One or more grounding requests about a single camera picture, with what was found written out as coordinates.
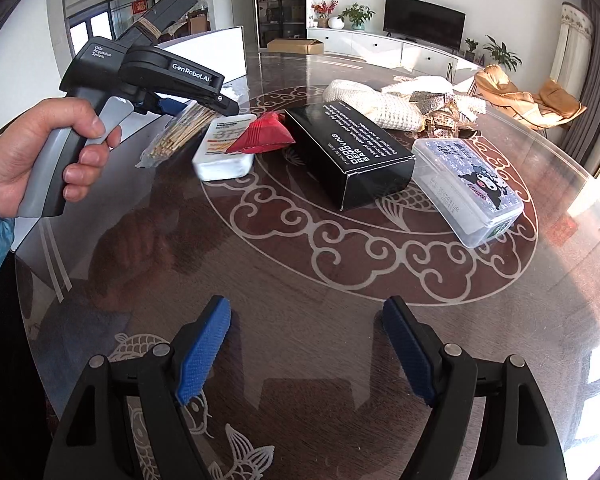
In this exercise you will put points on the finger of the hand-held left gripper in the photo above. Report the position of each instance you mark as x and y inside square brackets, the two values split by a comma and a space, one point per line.
[220, 104]
[172, 106]

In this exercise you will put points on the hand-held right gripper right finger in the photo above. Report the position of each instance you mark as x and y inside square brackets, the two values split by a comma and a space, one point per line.
[410, 352]

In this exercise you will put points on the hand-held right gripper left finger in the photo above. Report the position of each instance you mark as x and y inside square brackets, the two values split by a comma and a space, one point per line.
[202, 350]

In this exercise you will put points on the clear bag of cotton swabs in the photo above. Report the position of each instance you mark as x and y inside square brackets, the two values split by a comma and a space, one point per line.
[172, 140]

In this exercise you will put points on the red packet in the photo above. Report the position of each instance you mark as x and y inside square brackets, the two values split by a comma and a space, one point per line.
[262, 135]

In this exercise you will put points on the white box with orange label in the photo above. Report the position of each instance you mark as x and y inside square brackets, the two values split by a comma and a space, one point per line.
[220, 162]

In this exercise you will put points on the black cardboard box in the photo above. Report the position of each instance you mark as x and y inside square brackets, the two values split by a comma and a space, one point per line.
[360, 160]

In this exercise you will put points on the cream knitted cloth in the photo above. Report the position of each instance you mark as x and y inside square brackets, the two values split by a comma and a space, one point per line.
[380, 107]

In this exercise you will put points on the clear plastic box cartoon print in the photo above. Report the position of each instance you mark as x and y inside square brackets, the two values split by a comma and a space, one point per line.
[460, 195]

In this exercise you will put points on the white mesh cloth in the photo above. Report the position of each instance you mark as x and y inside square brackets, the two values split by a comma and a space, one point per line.
[420, 84]

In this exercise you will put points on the rhinestone bow hair clip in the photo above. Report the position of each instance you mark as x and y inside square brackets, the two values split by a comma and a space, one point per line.
[445, 102]

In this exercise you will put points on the person's left hand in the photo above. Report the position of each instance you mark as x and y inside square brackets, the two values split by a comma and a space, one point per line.
[25, 135]

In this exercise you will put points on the glass sliding door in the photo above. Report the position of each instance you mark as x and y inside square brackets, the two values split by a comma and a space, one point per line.
[95, 25]

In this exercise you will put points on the red door poster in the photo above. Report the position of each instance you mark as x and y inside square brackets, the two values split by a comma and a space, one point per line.
[139, 7]

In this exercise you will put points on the brown cardboard box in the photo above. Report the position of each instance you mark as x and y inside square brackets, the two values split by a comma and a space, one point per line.
[295, 46]

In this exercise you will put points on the dark glass display cabinet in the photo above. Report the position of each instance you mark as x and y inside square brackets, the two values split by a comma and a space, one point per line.
[280, 5]

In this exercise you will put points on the red flower arrangement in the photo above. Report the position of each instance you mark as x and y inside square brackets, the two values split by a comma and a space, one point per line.
[324, 10]

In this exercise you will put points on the white round vase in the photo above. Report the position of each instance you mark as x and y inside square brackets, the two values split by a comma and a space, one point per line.
[336, 23]

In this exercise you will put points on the green potted plant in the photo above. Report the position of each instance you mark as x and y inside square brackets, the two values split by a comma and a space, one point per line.
[356, 15]

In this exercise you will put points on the white low cabinet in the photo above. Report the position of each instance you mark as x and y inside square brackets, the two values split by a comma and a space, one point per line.
[380, 45]

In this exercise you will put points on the black television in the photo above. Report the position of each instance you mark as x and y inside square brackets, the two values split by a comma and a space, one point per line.
[425, 22]

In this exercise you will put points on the small potted plant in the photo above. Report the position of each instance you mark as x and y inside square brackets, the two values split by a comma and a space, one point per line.
[471, 47]

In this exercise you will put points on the large leafy potted plant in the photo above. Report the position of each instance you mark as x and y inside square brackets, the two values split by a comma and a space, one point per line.
[502, 52]

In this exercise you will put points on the white patterned curtain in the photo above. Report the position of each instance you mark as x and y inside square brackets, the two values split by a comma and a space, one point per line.
[572, 45]

